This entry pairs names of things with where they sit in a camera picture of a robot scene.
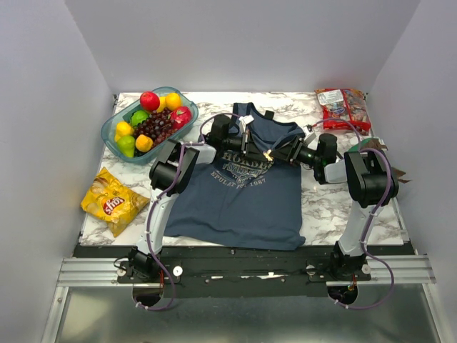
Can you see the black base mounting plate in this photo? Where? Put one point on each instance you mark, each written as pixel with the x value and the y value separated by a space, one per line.
pixel 220 272

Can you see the red apple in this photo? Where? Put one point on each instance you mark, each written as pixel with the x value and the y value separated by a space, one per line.
pixel 149 101
pixel 180 117

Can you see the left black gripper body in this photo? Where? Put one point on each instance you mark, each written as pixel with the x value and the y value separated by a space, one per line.
pixel 235 144

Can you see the teal plastic fruit container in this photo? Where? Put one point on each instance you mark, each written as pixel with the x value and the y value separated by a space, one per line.
pixel 108 128

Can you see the green fruit middle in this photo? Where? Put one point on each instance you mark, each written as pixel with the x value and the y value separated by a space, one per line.
pixel 138 117

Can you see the gold brooch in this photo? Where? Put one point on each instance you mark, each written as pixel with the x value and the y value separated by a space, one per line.
pixel 267 155

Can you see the green pear front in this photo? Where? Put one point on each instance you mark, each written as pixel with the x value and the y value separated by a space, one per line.
pixel 126 145

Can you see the yellow Lays chips bag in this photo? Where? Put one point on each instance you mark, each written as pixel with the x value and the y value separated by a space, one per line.
pixel 110 201

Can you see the dark purple grape bunch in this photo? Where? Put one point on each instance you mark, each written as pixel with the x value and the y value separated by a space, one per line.
pixel 158 125

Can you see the blue printed tank top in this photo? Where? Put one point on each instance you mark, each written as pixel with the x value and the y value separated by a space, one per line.
pixel 240 202

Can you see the red apple right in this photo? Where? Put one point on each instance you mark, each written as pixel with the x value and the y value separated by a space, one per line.
pixel 180 117

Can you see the red apple top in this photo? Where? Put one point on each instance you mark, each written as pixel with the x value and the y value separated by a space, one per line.
pixel 149 101

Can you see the yellow lemon left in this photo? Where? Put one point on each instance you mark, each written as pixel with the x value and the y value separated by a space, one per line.
pixel 123 128

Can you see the orange fruit top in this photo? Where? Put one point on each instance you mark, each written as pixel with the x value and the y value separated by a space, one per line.
pixel 173 101

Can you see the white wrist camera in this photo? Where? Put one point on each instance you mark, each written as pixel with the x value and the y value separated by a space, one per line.
pixel 243 122
pixel 310 135

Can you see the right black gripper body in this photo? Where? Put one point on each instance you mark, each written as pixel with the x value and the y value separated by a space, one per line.
pixel 305 156

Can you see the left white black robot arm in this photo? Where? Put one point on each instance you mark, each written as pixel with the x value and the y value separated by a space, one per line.
pixel 170 175

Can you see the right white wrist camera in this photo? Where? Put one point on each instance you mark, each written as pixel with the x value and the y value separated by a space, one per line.
pixel 310 135

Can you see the orange fruit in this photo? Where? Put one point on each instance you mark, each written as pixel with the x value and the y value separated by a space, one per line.
pixel 144 143
pixel 173 101

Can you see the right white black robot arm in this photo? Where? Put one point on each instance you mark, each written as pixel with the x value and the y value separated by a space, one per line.
pixel 370 183

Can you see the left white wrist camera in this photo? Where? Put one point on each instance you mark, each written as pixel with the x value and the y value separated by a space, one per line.
pixel 243 122

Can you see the aluminium rail frame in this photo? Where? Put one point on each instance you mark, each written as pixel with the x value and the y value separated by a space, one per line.
pixel 89 273

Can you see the orange fruit front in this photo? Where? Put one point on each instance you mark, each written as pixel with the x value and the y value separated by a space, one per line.
pixel 144 143

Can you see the red candy bag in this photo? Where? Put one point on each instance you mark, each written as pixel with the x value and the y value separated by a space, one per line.
pixel 343 106

